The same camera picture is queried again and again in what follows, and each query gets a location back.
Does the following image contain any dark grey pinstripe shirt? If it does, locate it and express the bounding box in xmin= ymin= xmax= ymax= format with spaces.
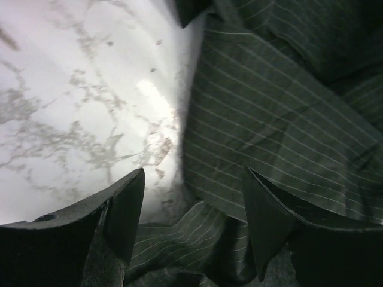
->
xmin=124 ymin=1 xmax=382 ymax=286

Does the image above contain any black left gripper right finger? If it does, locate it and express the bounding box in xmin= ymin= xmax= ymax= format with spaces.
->
xmin=242 ymin=167 xmax=382 ymax=286

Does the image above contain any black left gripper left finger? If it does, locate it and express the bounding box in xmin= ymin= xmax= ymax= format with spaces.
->
xmin=1 ymin=169 xmax=145 ymax=286

